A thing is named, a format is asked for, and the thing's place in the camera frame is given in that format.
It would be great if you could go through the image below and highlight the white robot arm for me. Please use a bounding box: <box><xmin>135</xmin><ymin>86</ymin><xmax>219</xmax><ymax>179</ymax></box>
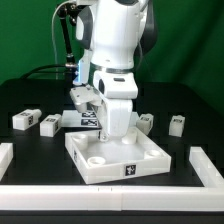
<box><xmin>74</xmin><ymin>0</ymin><xmax>157</xmax><ymax>141</ymax></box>

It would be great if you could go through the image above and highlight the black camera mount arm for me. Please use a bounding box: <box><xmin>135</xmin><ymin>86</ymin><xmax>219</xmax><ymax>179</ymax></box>
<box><xmin>56</xmin><ymin>3</ymin><xmax>83</xmax><ymax>80</ymax></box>

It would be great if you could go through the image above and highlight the white square table top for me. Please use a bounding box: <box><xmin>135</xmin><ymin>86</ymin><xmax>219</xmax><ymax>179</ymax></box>
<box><xmin>65</xmin><ymin>127</ymin><xmax>171</xmax><ymax>184</ymax></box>

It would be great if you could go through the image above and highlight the white U-shaped obstacle fence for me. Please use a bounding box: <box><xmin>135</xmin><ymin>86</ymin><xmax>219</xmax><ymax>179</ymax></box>
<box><xmin>0</xmin><ymin>147</ymin><xmax>224</xmax><ymax>212</ymax></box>

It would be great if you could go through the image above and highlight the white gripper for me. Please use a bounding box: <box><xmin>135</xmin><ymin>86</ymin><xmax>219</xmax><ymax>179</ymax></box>
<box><xmin>93</xmin><ymin>71</ymin><xmax>138</xmax><ymax>138</ymax></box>

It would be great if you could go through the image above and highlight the white marker base plate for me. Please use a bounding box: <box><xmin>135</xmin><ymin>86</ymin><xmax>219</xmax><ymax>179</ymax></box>
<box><xmin>62</xmin><ymin>110</ymin><xmax>99</xmax><ymax>128</ymax></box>

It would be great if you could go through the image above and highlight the black cable bundle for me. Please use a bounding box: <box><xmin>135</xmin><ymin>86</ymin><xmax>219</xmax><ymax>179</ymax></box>
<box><xmin>19</xmin><ymin>63</ymin><xmax>76</xmax><ymax>80</ymax></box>

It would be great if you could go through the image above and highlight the white cable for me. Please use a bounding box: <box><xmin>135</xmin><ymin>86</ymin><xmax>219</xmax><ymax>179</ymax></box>
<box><xmin>51</xmin><ymin>0</ymin><xmax>78</xmax><ymax>80</ymax></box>

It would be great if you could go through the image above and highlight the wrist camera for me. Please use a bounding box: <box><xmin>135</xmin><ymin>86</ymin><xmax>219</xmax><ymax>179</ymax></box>
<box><xmin>70</xmin><ymin>59</ymin><xmax>101</xmax><ymax>113</ymax></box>

